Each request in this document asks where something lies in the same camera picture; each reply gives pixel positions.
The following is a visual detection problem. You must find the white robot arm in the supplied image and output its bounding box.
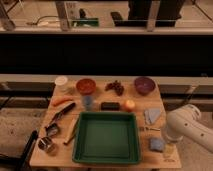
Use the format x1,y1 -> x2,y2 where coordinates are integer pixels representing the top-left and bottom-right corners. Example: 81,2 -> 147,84
161,104 -> 213,153

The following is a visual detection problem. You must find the blue sponge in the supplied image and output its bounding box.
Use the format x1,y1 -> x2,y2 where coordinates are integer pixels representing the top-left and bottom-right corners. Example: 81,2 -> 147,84
149,137 -> 164,152

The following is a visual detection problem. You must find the dark grape bunch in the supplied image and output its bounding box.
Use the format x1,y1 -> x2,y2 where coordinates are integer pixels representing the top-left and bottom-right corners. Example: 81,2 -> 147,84
105,80 -> 124,96

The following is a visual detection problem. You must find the red bowl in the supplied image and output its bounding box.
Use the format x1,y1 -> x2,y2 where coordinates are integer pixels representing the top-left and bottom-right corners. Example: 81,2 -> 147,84
76,78 -> 96,95

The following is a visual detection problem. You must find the clear blue plastic cup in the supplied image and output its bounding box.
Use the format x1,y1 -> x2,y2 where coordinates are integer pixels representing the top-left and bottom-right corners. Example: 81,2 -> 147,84
82,95 -> 94,111

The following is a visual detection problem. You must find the red yellow apple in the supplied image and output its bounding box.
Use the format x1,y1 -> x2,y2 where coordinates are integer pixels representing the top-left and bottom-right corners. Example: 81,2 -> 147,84
123,100 -> 136,112

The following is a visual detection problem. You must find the purple bowl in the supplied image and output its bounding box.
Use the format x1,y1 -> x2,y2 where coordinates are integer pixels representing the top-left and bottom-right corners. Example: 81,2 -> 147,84
134,76 -> 156,95

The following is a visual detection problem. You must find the white lidded jar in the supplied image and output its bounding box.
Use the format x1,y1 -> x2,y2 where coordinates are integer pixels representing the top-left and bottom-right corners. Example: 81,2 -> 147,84
55,76 -> 68,92

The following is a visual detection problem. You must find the wooden spatula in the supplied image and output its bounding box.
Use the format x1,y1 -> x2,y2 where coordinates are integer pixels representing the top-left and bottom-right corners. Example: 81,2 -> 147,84
63,118 -> 79,145

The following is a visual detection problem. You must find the orange carrot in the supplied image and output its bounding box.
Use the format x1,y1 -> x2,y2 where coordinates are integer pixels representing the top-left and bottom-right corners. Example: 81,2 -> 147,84
52,96 -> 73,107

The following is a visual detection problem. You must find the green plastic tray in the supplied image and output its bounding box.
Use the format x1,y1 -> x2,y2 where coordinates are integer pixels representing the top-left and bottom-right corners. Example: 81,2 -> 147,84
72,112 -> 141,165

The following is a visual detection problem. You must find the light blue cloth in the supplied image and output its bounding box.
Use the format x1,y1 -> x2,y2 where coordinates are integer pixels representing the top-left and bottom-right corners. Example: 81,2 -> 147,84
144,108 -> 161,125

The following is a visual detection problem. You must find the small metal fork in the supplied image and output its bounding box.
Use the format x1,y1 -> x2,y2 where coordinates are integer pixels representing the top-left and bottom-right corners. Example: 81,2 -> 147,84
139,127 -> 160,131

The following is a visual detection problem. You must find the small metal cup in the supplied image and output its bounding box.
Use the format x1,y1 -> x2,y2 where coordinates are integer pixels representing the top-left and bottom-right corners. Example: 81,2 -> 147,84
45,123 -> 60,137

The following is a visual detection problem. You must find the black handled knife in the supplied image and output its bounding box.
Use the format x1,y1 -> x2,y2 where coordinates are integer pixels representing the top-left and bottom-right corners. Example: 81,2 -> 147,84
49,102 -> 76,124

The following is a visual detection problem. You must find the black bar handle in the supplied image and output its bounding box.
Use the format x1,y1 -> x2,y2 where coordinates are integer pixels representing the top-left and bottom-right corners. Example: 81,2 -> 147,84
15,130 -> 38,171

